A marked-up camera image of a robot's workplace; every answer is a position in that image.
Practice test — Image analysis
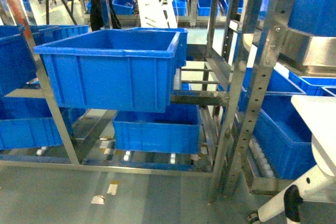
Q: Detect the blue bin behind upper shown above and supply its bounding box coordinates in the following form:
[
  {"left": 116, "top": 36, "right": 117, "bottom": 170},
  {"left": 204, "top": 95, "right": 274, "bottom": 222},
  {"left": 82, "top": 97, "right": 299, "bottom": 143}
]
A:
[{"left": 129, "top": 27, "right": 187, "bottom": 68}]

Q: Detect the blue bin upper left shelf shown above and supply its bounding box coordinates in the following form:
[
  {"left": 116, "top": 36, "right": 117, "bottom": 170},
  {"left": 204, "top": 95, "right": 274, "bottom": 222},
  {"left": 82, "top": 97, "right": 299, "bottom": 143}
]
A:
[{"left": 34, "top": 29, "right": 180, "bottom": 112}]

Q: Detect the steel left shelf frame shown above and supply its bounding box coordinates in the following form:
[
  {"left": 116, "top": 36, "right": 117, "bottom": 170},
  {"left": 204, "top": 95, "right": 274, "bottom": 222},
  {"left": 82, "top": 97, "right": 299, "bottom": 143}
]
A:
[{"left": 1, "top": 0, "right": 295, "bottom": 202}]

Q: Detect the blue bin lower left shelf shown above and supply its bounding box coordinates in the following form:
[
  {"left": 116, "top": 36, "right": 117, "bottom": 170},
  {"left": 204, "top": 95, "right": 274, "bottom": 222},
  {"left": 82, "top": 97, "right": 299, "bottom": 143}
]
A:
[{"left": 112, "top": 104, "right": 202, "bottom": 154}]

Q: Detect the blue bin shelf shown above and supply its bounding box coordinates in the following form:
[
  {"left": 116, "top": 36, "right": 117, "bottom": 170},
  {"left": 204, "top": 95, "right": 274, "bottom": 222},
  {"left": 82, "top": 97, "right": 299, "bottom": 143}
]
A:
[
  {"left": 34, "top": 29, "right": 180, "bottom": 112},
  {"left": 112, "top": 104, "right": 202, "bottom": 154}
]

